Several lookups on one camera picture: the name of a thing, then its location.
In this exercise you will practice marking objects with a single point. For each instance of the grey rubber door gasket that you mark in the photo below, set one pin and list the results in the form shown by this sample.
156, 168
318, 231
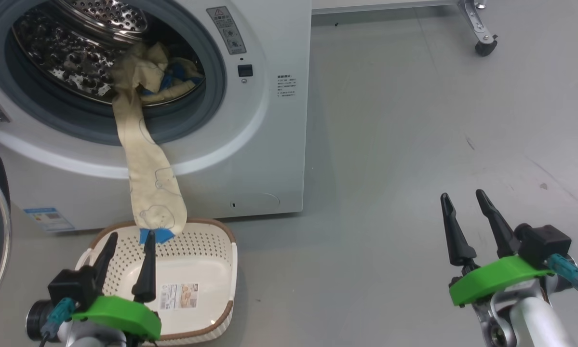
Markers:
207, 96

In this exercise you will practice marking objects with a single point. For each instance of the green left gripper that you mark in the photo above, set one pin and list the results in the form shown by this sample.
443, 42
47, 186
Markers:
125, 313

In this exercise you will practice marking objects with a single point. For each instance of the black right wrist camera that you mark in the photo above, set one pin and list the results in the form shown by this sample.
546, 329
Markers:
544, 243

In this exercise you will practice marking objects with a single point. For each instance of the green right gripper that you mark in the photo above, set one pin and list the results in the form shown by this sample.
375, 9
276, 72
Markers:
491, 279

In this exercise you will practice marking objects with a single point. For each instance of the white washer filter cover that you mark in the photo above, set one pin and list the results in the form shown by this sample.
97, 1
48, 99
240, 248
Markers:
255, 201

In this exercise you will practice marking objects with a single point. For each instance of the black caster with metal leg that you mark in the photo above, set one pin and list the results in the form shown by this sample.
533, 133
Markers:
485, 47

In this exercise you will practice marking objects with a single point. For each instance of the black door lock slot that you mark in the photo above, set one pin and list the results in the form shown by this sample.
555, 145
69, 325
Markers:
245, 70

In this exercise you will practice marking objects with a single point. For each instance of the basket product label sticker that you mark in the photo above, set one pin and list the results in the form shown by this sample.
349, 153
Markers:
179, 296

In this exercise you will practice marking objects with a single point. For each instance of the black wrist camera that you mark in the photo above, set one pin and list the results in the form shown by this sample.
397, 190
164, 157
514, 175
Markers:
544, 243
72, 289

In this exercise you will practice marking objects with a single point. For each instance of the grey warning label sticker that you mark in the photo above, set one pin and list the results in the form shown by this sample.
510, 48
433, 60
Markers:
226, 31

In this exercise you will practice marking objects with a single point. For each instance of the white front-load washing machine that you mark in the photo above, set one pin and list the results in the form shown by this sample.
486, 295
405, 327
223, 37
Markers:
269, 144

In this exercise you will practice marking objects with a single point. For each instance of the perforated steel washer drum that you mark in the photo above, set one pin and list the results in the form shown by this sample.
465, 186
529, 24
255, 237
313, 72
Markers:
72, 53

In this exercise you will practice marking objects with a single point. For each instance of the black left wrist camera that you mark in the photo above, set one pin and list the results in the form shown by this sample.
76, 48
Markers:
72, 289

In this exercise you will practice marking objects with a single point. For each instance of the small printed text sticker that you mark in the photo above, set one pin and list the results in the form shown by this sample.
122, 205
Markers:
286, 86

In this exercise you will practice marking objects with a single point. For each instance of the cream perforated laundry basket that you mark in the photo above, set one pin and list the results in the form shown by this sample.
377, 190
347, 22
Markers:
207, 270

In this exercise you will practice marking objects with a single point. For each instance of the blue energy label sticker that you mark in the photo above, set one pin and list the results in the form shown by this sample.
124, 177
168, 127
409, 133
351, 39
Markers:
47, 219

